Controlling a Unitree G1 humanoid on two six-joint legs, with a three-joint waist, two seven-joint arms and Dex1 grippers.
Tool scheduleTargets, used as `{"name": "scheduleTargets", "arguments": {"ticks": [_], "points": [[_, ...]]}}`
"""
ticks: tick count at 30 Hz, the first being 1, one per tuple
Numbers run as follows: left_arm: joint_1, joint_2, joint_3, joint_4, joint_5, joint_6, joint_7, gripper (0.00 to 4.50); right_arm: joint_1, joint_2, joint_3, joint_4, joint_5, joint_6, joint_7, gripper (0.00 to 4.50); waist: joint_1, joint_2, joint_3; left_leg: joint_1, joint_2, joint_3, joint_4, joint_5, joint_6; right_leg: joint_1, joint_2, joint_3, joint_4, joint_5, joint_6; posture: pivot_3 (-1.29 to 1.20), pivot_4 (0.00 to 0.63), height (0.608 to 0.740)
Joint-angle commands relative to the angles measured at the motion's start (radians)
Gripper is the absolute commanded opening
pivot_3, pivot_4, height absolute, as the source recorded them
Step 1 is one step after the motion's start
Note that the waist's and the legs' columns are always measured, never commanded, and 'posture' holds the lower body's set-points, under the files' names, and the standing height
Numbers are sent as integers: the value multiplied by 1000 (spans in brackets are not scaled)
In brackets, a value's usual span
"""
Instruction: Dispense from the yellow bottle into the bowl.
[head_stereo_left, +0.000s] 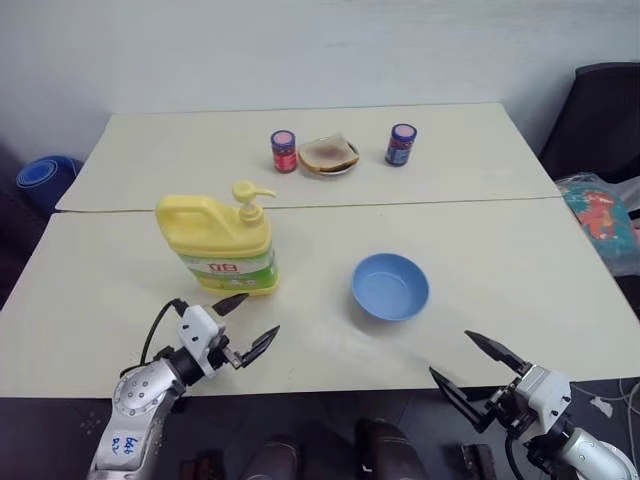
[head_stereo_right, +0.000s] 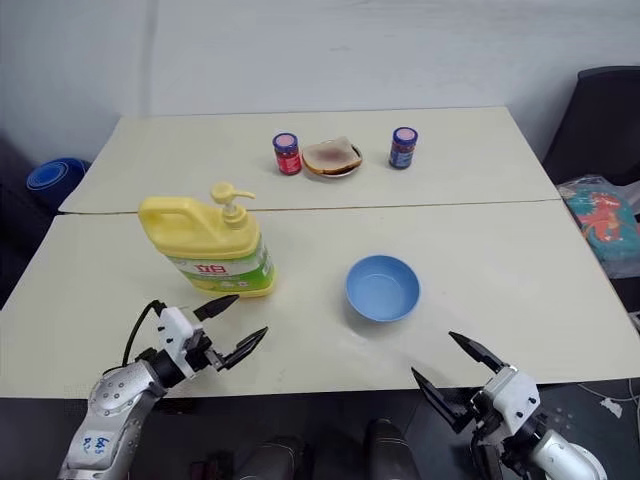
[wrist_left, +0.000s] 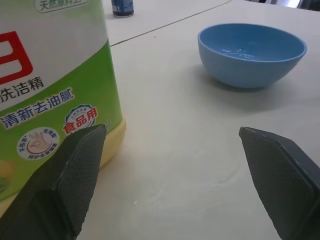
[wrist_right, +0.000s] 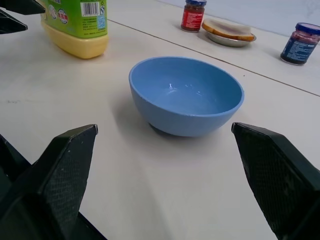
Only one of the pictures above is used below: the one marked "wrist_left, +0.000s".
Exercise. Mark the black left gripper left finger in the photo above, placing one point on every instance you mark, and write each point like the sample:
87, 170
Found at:
67, 180

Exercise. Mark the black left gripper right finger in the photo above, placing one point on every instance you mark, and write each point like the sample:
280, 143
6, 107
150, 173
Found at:
280, 182

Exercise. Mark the green-labelled dish soap bottle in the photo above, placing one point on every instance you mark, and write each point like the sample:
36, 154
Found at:
57, 82

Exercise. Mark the blue plastic bowl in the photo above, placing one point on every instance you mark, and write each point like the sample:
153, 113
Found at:
250, 58

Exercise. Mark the dark blue can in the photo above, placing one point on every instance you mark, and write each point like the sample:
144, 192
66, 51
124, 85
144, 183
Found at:
122, 8

